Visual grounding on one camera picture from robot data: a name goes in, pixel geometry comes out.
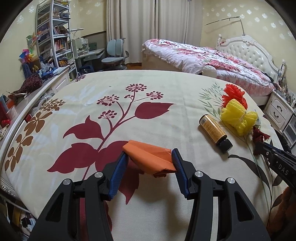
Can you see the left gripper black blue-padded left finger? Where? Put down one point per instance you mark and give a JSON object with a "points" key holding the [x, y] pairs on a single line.
{"points": [[61, 217]]}

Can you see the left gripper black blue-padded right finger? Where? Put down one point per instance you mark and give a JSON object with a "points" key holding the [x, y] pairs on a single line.
{"points": [[237, 217]]}

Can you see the orange paper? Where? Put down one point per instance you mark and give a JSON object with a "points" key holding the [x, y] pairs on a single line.
{"points": [[153, 160]]}

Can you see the plastic drawer unit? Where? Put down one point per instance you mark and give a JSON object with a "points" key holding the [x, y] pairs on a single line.
{"points": [[290, 131]]}

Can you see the dark red ribbon bow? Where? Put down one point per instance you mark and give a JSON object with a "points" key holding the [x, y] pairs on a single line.
{"points": [[258, 137]]}

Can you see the white nightstand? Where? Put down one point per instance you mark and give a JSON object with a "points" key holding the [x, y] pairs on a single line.
{"points": [[278, 111]]}

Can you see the yellow foam fruit net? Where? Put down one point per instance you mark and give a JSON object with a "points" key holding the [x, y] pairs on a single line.
{"points": [[238, 117]]}

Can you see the amber bottle black cap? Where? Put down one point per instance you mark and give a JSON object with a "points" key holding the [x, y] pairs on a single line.
{"points": [[215, 132]]}

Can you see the red foam fruit net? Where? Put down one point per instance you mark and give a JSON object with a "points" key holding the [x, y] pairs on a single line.
{"points": [[233, 92]]}

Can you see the floral cream bedsheet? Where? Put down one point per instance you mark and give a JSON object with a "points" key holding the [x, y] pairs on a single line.
{"points": [[86, 124]]}

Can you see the pink floral quilt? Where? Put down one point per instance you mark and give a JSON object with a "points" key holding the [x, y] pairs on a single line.
{"points": [[160, 54]]}

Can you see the round white cushion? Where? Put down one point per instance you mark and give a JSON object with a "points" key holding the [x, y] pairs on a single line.
{"points": [[209, 71]]}

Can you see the white tufted bed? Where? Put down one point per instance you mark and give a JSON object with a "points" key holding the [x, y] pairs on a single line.
{"points": [[248, 49]]}

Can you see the white study desk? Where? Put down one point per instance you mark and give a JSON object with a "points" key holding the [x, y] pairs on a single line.
{"points": [[84, 55]]}

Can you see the colourful pinwheel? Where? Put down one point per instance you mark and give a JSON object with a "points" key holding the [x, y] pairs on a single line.
{"points": [[26, 56]]}

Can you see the grey desk chair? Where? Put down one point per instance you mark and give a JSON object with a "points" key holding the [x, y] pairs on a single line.
{"points": [[116, 57]]}

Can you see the white bookshelf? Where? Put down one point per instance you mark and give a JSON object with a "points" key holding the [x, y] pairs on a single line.
{"points": [[54, 45]]}

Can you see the beige curtains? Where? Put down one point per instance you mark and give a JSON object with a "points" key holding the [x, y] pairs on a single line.
{"points": [[139, 21]]}

